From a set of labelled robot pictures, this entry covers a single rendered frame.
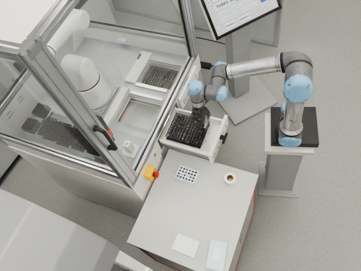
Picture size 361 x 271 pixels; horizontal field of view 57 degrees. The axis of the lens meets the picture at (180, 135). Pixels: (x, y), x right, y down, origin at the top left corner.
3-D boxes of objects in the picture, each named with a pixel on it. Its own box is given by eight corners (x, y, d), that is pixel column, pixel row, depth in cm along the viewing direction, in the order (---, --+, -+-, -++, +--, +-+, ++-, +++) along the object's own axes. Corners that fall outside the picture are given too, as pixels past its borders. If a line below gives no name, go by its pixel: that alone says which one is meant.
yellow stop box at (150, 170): (158, 171, 196) (155, 166, 190) (153, 182, 193) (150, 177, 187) (150, 169, 198) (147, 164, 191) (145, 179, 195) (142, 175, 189)
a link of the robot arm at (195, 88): (202, 91, 159) (185, 90, 161) (204, 105, 168) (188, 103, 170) (205, 78, 162) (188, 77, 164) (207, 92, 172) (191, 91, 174)
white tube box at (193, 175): (199, 173, 199) (199, 171, 196) (194, 185, 196) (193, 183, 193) (181, 167, 204) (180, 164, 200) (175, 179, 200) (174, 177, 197)
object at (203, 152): (224, 124, 205) (224, 119, 200) (210, 160, 194) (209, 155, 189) (166, 109, 218) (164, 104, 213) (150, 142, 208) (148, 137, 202)
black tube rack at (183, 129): (210, 126, 206) (209, 121, 200) (200, 150, 198) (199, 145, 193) (178, 118, 213) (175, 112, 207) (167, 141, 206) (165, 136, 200)
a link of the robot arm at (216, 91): (228, 77, 163) (207, 75, 166) (225, 94, 157) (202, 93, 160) (229, 87, 170) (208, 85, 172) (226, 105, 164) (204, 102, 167)
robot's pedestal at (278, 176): (296, 163, 272) (312, 111, 207) (298, 198, 258) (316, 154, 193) (259, 161, 278) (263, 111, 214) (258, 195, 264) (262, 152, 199)
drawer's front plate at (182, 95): (198, 76, 230) (196, 65, 220) (182, 109, 218) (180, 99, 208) (196, 75, 230) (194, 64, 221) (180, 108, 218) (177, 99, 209)
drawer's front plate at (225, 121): (228, 124, 206) (227, 114, 197) (213, 164, 194) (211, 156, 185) (225, 123, 207) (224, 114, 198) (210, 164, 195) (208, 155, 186)
